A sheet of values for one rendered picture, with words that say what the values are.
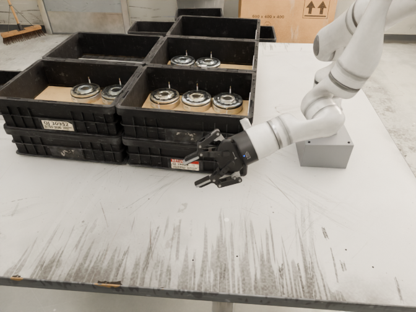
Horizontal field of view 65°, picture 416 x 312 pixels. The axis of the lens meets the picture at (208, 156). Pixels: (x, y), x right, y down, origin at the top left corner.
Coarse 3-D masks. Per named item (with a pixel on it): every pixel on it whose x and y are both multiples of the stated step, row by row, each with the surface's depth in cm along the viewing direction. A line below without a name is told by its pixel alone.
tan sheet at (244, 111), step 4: (148, 96) 120; (180, 96) 120; (148, 100) 117; (180, 100) 117; (244, 100) 117; (248, 100) 117; (144, 104) 115; (148, 104) 115; (180, 104) 115; (244, 104) 115; (248, 104) 115; (176, 108) 113; (180, 108) 113; (244, 108) 113; (204, 112) 111; (208, 112) 111; (212, 112) 111; (240, 112) 111; (244, 112) 111
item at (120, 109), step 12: (216, 72) 113; (228, 72) 112; (240, 72) 112; (252, 72) 112; (132, 84) 105; (252, 84) 105; (252, 96) 99; (120, 108) 94; (132, 108) 94; (144, 108) 94; (156, 108) 94; (252, 108) 94; (192, 120) 93; (204, 120) 92; (216, 120) 91; (228, 120) 91; (252, 120) 91
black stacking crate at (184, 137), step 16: (144, 80) 114; (160, 80) 118; (176, 80) 117; (192, 80) 116; (208, 80) 116; (224, 80) 115; (240, 80) 114; (128, 96) 101; (144, 96) 116; (128, 128) 99; (144, 128) 98; (160, 128) 97; (176, 128) 96; (192, 128) 96; (208, 128) 95; (224, 128) 94; (240, 128) 93; (208, 144) 98
